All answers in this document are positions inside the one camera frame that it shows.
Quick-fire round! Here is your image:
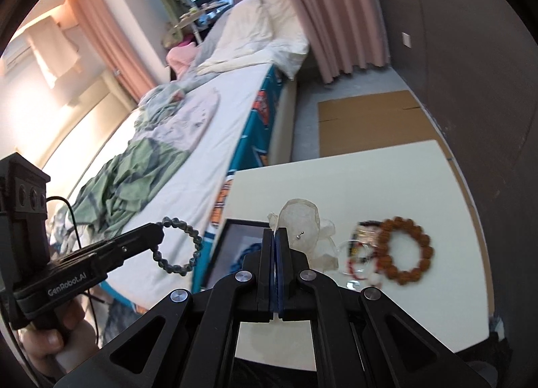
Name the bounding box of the pink cloth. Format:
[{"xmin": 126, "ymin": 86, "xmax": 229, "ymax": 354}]
[{"xmin": 166, "ymin": 41, "xmax": 198, "ymax": 77}]

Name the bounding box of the brown wooden bead bracelet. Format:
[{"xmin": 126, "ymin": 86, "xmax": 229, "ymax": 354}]
[{"xmin": 375, "ymin": 215, "xmax": 433, "ymax": 285}]

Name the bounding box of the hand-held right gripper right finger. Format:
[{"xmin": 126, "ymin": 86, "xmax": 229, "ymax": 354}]
[{"xmin": 275, "ymin": 228, "xmax": 505, "ymax": 388}]

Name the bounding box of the white round side table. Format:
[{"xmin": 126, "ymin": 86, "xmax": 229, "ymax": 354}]
[{"xmin": 170, "ymin": 5, "xmax": 211, "ymax": 44}]

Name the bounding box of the black jewelry box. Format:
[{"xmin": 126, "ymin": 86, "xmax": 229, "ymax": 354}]
[{"xmin": 206, "ymin": 219, "xmax": 272, "ymax": 288}]

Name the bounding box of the bed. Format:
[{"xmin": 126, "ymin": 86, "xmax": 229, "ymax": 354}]
[{"xmin": 42, "ymin": 5, "xmax": 312, "ymax": 317}]

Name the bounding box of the grey bead bracelet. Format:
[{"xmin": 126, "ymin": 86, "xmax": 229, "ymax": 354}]
[{"xmin": 152, "ymin": 215, "xmax": 204, "ymax": 275}]

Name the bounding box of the translucent organza pouch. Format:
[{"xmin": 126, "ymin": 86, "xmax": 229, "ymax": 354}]
[{"xmin": 268, "ymin": 199, "xmax": 339, "ymax": 273}]

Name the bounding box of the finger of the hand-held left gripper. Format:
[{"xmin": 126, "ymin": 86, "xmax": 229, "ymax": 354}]
[
  {"xmin": 100, "ymin": 233, "xmax": 165, "ymax": 274},
  {"xmin": 54, "ymin": 223, "xmax": 164, "ymax": 270}
]

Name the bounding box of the beige headboard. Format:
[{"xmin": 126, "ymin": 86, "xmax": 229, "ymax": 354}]
[{"xmin": 42, "ymin": 72, "xmax": 139, "ymax": 187}]

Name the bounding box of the dark multicolour bead bracelet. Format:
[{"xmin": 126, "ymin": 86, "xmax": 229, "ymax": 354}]
[{"xmin": 355, "ymin": 221, "xmax": 381, "ymax": 246}]

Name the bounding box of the light blue quilt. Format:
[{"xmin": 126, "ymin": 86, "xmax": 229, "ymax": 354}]
[{"xmin": 139, "ymin": 22, "xmax": 236, "ymax": 132}]

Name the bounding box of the wide pink curtain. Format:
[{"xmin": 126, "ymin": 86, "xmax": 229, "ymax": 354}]
[{"xmin": 265, "ymin": 0, "xmax": 393, "ymax": 83}]

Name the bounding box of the person's left hand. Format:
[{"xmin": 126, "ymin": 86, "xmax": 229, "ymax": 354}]
[{"xmin": 19, "ymin": 299, "xmax": 100, "ymax": 384}]

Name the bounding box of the blue bead bracelet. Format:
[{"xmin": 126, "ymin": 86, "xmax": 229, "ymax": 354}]
[{"xmin": 229, "ymin": 243, "xmax": 265, "ymax": 273}]

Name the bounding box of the white duvet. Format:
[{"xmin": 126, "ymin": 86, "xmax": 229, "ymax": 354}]
[{"xmin": 197, "ymin": 0, "xmax": 312, "ymax": 81}]

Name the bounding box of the white air conditioner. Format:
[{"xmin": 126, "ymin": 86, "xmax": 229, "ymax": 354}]
[{"xmin": 0, "ymin": 41, "xmax": 34, "ymax": 75}]

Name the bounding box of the narrow pink curtain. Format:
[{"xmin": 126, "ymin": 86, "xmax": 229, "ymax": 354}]
[{"xmin": 73, "ymin": 0, "xmax": 158, "ymax": 105}]

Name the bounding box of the white low table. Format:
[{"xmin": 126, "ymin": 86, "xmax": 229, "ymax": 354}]
[{"xmin": 229, "ymin": 140, "xmax": 492, "ymax": 372}]

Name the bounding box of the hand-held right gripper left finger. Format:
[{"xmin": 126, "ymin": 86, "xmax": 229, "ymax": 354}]
[{"xmin": 54, "ymin": 228, "xmax": 278, "ymax": 388}]

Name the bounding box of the white printed cloth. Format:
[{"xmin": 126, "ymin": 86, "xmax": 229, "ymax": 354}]
[{"xmin": 151, "ymin": 87, "xmax": 221, "ymax": 151}]

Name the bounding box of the black cable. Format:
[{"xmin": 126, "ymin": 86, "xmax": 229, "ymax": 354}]
[{"xmin": 44, "ymin": 197, "xmax": 102, "ymax": 347}]

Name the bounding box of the red bead bracelet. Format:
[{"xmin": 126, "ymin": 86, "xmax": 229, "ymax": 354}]
[{"xmin": 347, "ymin": 241, "xmax": 383, "ymax": 281}]

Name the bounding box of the teal printed bedsheet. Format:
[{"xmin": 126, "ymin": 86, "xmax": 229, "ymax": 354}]
[{"xmin": 191, "ymin": 64, "xmax": 286, "ymax": 288}]

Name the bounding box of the green striped blanket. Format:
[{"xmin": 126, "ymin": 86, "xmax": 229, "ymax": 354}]
[{"xmin": 73, "ymin": 138, "xmax": 190, "ymax": 237}]

